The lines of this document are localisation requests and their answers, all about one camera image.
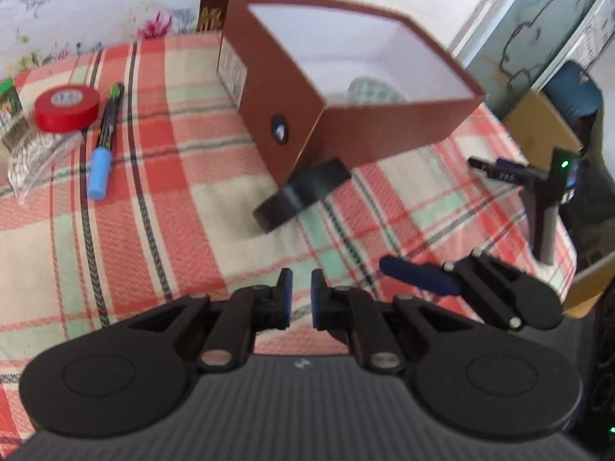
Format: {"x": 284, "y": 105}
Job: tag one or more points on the floral printed plastic cover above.
{"x": 96, "y": 5}

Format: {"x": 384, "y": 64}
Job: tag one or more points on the green card packet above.
{"x": 9, "y": 101}

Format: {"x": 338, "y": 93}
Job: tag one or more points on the clear bag of white pieces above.
{"x": 33, "y": 153}

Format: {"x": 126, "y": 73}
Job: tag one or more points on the black marker with blue cap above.
{"x": 103, "y": 149}

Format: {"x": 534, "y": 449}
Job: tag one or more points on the brown cardboard box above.
{"x": 269, "y": 101}

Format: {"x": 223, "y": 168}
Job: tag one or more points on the cardboard flap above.
{"x": 591, "y": 288}

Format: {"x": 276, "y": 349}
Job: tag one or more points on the red tape roll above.
{"x": 67, "y": 108}

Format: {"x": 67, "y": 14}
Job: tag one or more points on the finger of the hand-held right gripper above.
{"x": 509, "y": 169}
{"x": 413, "y": 272}

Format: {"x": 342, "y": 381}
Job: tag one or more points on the blue round container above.
{"x": 574, "y": 89}

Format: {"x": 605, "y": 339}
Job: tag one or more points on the black tape roll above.
{"x": 298, "y": 197}

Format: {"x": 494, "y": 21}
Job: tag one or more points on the plain cardboard carton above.
{"x": 540, "y": 122}

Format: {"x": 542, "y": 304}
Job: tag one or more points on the round patterned item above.
{"x": 372, "y": 90}

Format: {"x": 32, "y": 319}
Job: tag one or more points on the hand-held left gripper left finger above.
{"x": 286, "y": 297}

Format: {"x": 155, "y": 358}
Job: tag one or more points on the white cabinet with rabbit drawing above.
{"x": 533, "y": 19}

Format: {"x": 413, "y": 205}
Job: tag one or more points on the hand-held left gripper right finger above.
{"x": 317, "y": 297}

